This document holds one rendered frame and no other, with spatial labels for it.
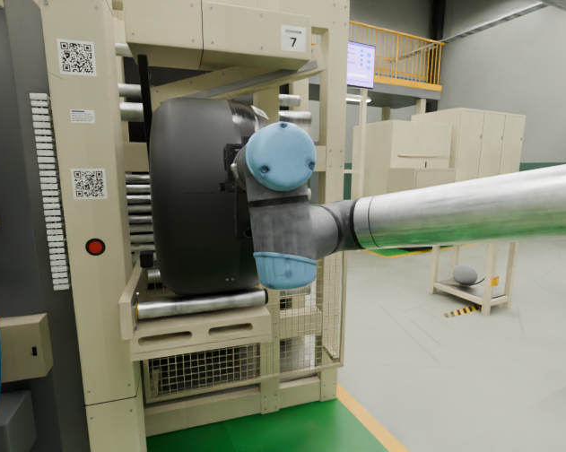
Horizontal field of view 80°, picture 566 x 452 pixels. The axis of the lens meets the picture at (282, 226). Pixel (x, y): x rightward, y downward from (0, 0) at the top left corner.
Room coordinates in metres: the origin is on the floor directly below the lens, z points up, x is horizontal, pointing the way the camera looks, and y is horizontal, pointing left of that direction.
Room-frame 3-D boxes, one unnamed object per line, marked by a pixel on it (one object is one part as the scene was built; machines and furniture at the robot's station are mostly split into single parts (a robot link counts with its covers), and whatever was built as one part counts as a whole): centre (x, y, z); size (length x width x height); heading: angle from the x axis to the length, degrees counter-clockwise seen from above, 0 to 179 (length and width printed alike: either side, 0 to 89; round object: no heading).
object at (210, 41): (1.31, 0.22, 1.71); 0.61 x 0.25 x 0.15; 107
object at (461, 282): (3.06, -1.78, 0.40); 0.60 x 0.35 x 0.80; 26
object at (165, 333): (0.85, 0.22, 0.84); 0.36 x 0.09 x 0.06; 107
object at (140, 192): (1.29, 0.58, 1.05); 0.20 x 0.15 x 0.30; 107
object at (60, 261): (0.84, 0.57, 1.19); 0.05 x 0.04 x 0.48; 17
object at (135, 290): (0.94, 0.43, 0.90); 0.40 x 0.03 x 0.10; 17
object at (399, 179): (5.36, -2.19, 0.62); 0.90 x 0.56 x 1.25; 116
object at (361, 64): (4.78, -0.97, 2.60); 0.60 x 0.05 x 0.55; 116
